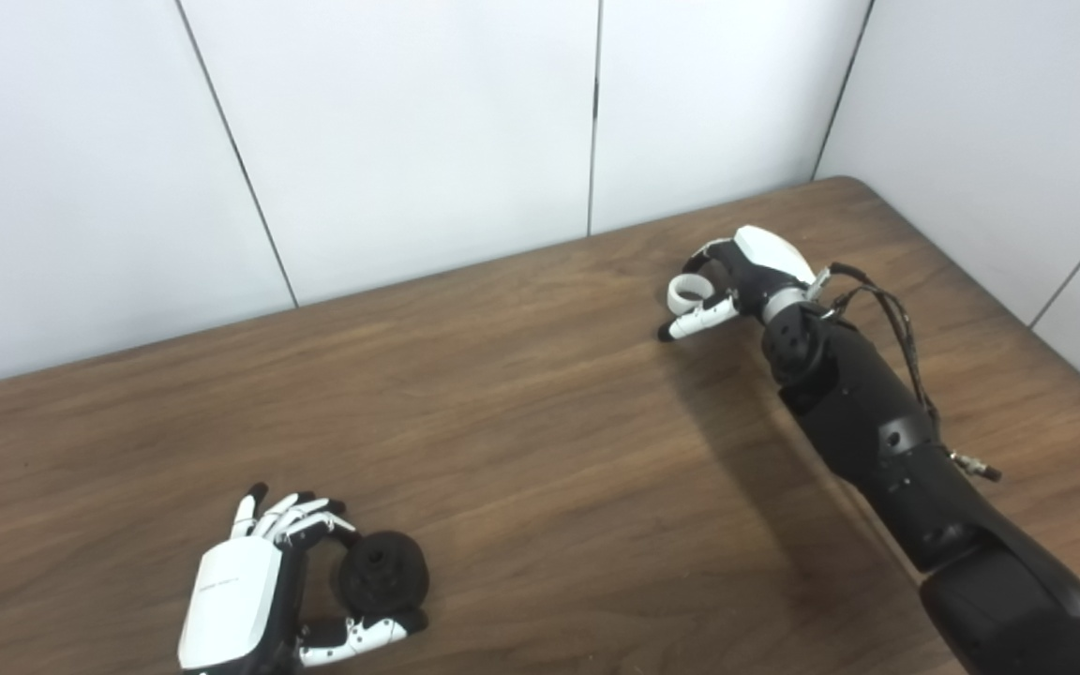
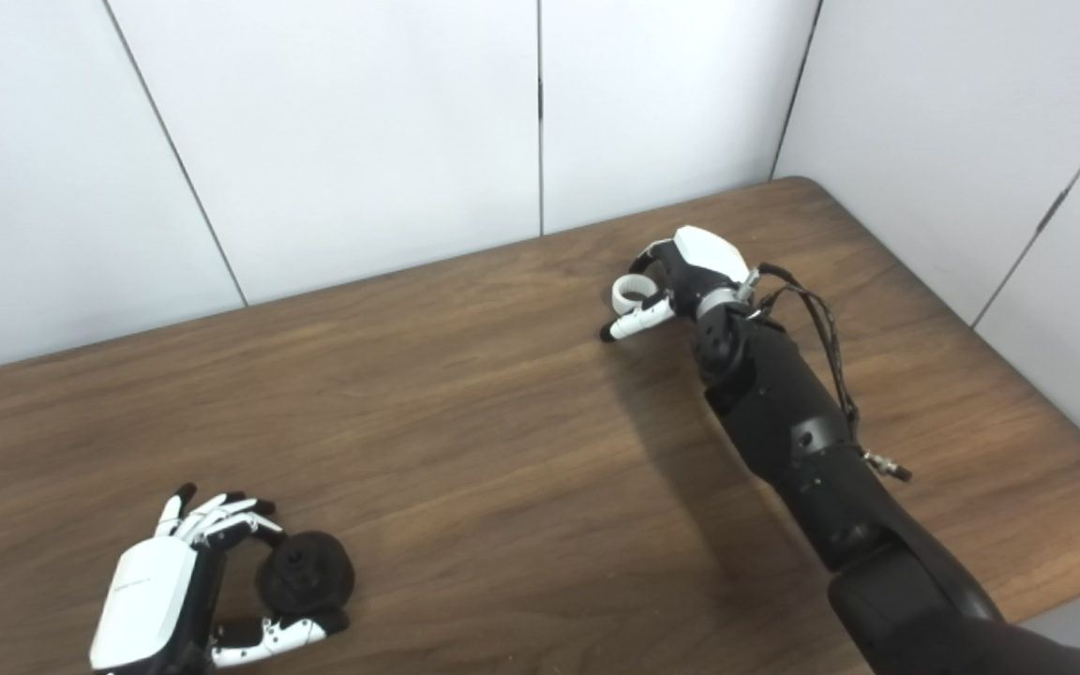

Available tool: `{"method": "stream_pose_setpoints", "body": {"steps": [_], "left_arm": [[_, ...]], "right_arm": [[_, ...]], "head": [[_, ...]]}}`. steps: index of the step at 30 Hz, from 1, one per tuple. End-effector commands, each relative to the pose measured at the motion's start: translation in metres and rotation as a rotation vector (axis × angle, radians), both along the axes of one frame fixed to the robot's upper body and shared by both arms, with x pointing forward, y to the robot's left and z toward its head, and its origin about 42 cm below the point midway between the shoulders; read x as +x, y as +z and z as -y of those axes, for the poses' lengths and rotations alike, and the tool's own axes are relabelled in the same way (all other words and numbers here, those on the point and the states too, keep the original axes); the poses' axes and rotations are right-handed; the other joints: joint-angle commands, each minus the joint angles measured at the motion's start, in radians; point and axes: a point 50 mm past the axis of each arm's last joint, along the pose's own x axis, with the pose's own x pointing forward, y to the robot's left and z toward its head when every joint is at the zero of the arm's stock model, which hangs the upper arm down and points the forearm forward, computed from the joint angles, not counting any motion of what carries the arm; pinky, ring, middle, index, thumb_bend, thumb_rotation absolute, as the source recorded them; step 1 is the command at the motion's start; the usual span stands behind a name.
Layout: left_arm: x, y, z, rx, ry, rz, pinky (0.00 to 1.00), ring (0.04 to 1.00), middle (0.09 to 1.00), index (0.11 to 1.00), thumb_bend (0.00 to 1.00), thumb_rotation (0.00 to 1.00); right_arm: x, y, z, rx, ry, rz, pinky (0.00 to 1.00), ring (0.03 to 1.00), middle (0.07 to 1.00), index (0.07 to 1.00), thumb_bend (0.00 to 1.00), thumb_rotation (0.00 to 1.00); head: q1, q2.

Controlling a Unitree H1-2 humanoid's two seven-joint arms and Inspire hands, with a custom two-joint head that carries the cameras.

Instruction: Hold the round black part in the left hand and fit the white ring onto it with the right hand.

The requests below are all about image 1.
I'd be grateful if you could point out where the round black plastic part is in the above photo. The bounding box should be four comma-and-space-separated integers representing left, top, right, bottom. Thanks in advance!
337, 531, 431, 619

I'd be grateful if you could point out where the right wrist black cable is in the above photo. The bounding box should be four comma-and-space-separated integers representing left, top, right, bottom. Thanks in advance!
806, 262, 1003, 484

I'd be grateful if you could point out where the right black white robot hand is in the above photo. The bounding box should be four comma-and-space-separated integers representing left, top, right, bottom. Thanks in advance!
656, 225, 818, 343

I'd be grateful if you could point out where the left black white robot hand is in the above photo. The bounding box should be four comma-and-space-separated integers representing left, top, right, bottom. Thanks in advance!
176, 482, 429, 675

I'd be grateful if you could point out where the white plastic ring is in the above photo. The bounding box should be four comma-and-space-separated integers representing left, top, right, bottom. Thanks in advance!
667, 273, 734, 318

